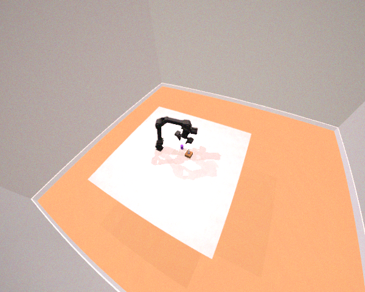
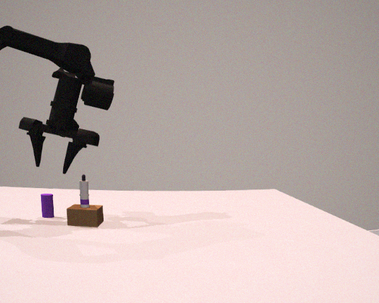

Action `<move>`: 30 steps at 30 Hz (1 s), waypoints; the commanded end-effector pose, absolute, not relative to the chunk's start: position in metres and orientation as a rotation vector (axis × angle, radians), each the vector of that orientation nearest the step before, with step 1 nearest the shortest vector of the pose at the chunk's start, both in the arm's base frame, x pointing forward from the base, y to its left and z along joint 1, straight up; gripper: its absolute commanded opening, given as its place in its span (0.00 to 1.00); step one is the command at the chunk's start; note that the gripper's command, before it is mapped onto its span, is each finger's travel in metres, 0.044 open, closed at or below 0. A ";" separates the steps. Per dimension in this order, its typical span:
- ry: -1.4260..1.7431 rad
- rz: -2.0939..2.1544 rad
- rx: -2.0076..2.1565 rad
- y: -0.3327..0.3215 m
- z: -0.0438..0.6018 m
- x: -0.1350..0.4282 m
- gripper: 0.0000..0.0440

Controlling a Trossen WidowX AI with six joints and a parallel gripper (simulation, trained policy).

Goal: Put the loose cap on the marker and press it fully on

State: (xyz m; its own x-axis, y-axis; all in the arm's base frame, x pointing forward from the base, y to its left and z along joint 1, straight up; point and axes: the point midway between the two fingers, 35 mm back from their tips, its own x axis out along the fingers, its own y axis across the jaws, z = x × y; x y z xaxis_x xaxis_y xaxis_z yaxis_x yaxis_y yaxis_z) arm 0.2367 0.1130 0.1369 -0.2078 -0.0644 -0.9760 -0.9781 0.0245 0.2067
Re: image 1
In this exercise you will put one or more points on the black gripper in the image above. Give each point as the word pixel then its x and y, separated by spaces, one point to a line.
pixel 178 134

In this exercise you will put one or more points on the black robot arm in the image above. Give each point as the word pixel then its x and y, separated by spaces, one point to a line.
pixel 185 125

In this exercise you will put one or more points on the brown rectangular block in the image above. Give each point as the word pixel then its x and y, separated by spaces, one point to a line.
pixel 188 155

